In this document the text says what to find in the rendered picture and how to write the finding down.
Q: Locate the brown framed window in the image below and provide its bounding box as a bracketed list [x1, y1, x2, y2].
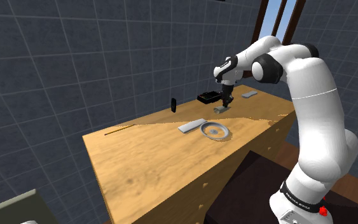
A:
[242, 0, 307, 79]

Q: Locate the black open box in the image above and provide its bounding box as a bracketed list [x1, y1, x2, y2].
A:
[196, 90, 223, 105]

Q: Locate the wooden chest of drawers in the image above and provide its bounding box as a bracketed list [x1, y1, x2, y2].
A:
[82, 84, 297, 224]

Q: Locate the grey lying cup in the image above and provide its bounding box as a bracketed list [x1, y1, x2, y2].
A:
[213, 106, 231, 115]

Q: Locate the dark robot stand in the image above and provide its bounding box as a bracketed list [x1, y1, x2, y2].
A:
[203, 150, 358, 224]

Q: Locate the grey green cabinet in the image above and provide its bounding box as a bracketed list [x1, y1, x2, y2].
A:
[0, 188, 60, 224]

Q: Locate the grey round plate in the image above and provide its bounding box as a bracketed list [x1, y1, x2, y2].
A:
[199, 121, 230, 141]

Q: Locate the small grey flat phone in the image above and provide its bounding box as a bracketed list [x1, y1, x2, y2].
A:
[241, 90, 259, 99]

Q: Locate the yellow pencil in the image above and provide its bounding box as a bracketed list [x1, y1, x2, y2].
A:
[104, 124, 135, 136]

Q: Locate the grey flat tablet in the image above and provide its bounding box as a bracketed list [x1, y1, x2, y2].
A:
[177, 118, 208, 134]

